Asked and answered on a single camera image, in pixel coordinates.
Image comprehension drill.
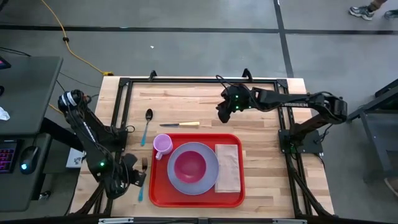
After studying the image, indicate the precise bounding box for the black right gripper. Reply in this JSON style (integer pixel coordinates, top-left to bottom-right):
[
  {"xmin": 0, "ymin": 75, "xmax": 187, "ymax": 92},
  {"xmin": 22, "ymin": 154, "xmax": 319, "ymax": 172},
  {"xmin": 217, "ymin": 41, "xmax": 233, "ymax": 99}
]
[{"xmin": 216, "ymin": 84, "xmax": 251, "ymax": 123}]

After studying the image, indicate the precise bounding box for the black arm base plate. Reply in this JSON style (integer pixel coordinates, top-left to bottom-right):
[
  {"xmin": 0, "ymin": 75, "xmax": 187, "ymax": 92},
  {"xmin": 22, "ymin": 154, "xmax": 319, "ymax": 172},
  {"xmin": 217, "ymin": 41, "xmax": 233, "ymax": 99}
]
[
  {"xmin": 278, "ymin": 129, "xmax": 324, "ymax": 155},
  {"xmin": 105, "ymin": 126, "xmax": 129, "ymax": 151}
]

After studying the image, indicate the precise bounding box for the white small box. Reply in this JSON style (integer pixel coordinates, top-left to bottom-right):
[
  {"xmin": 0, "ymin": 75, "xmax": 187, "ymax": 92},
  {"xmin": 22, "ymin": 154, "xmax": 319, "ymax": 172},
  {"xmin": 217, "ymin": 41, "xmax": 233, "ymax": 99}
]
[{"xmin": 65, "ymin": 147, "xmax": 85, "ymax": 169}]

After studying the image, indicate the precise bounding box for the pink bowl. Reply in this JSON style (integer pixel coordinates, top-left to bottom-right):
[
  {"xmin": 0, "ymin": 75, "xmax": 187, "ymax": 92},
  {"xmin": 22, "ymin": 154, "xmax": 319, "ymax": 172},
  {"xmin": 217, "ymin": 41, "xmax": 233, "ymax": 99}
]
[{"xmin": 174, "ymin": 151, "xmax": 207, "ymax": 184}]

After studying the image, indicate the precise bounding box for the pink ribbed mug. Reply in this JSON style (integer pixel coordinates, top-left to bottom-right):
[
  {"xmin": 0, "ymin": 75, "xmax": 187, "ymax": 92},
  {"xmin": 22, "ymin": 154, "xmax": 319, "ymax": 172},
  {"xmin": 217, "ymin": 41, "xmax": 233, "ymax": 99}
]
[{"xmin": 152, "ymin": 133, "xmax": 174, "ymax": 161}]

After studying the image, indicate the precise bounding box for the teal handled metal spoon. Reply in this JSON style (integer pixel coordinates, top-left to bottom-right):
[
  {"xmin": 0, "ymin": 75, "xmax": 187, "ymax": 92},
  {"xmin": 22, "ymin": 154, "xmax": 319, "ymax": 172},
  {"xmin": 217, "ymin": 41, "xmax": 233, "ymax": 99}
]
[{"xmin": 141, "ymin": 108, "xmax": 154, "ymax": 147}]

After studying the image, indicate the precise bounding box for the person's leg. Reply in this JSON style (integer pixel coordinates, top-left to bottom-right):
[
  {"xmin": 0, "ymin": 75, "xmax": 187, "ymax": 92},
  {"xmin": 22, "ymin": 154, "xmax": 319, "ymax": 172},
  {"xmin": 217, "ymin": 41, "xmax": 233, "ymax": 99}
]
[{"xmin": 368, "ymin": 0, "xmax": 389, "ymax": 12}]

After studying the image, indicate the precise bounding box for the red plastic tray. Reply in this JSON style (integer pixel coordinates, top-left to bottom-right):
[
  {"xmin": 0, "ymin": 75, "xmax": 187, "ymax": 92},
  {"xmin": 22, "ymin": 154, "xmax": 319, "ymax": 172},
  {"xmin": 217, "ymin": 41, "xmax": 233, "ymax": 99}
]
[{"xmin": 148, "ymin": 133, "xmax": 246, "ymax": 208}]

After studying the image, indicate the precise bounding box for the teal handled metal fork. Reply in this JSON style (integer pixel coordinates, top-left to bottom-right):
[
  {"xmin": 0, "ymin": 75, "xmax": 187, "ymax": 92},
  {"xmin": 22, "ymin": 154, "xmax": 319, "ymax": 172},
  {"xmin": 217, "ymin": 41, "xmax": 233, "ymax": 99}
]
[{"xmin": 138, "ymin": 157, "xmax": 149, "ymax": 202}]

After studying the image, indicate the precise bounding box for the silver metal bracket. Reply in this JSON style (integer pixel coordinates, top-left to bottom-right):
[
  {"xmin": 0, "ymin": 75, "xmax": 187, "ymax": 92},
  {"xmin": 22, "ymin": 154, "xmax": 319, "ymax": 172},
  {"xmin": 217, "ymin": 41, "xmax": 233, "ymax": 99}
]
[
  {"xmin": 272, "ymin": 218, "xmax": 308, "ymax": 224},
  {"xmin": 98, "ymin": 217, "xmax": 134, "ymax": 224}
]

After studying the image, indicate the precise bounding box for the black aluminium table frame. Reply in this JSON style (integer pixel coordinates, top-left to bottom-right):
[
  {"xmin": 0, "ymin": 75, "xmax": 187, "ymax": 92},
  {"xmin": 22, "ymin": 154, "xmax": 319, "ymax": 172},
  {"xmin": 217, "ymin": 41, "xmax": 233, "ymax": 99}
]
[{"xmin": 71, "ymin": 68, "xmax": 335, "ymax": 218}]

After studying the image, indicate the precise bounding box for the lavender round plate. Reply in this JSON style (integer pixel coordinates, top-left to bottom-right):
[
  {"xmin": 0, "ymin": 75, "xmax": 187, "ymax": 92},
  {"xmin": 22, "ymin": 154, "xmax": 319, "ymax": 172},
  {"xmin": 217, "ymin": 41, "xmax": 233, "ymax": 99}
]
[{"xmin": 167, "ymin": 142, "xmax": 220, "ymax": 196}]

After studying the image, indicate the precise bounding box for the backlit black keyboard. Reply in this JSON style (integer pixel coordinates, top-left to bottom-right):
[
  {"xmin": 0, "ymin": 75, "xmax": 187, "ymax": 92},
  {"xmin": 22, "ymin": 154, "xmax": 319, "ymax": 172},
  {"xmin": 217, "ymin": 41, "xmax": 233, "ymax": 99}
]
[{"xmin": 0, "ymin": 141, "xmax": 18, "ymax": 174}]

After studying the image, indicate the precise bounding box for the cream handled knife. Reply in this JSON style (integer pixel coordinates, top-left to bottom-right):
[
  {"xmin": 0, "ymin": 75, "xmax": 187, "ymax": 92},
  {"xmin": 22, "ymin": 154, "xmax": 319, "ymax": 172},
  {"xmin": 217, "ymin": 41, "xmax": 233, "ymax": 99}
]
[{"xmin": 159, "ymin": 121, "xmax": 201, "ymax": 128}]

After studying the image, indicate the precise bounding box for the black computer mouse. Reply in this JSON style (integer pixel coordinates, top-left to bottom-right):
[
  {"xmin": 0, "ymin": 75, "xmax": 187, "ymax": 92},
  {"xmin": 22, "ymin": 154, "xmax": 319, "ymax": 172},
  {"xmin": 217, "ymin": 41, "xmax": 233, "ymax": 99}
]
[{"xmin": 19, "ymin": 145, "xmax": 40, "ymax": 175}]

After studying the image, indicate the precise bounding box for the black metal stand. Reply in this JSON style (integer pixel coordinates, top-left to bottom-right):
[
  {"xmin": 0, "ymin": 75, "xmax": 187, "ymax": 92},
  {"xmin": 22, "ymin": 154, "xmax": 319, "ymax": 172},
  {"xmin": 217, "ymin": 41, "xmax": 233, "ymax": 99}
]
[{"xmin": 346, "ymin": 79, "xmax": 398, "ymax": 183}]

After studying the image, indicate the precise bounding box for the beige napkin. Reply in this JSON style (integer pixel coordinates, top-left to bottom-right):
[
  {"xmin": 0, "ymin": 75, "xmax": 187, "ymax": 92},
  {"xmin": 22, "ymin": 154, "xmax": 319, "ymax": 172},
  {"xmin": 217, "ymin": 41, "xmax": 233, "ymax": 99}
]
[{"xmin": 214, "ymin": 144, "xmax": 242, "ymax": 194}]

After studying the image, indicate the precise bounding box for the black desk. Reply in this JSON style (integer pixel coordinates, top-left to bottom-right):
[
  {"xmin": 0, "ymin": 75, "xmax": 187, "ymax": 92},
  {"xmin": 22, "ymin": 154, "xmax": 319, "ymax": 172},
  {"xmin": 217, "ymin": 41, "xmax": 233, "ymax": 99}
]
[{"xmin": 0, "ymin": 55, "xmax": 63, "ymax": 213}]

